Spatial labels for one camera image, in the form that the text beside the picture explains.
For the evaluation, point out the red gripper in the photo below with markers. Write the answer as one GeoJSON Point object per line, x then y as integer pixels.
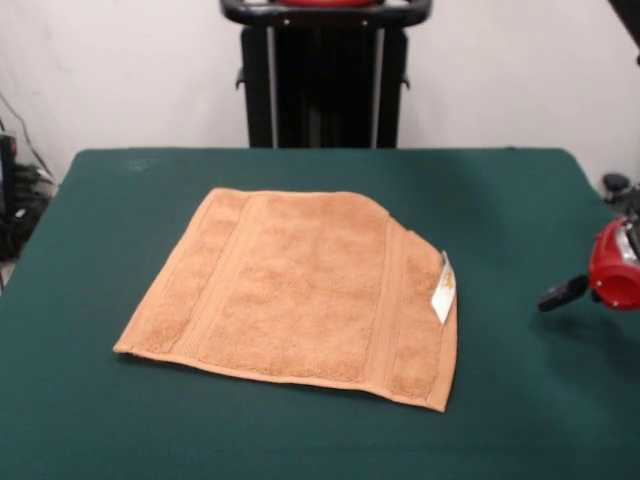
{"type": "Point", "coordinates": [612, 280]}

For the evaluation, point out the tan terry towel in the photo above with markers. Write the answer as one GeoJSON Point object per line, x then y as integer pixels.
{"type": "Point", "coordinates": [300, 290]}

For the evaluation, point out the dark green table cloth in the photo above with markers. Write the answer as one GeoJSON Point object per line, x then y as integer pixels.
{"type": "Point", "coordinates": [150, 425]}

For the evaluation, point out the black electronics box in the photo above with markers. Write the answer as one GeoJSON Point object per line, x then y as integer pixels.
{"type": "Point", "coordinates": [7, 170]}

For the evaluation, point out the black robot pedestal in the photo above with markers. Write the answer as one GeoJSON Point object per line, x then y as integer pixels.
{"type": "Point", "coordinates": [325, 75]}

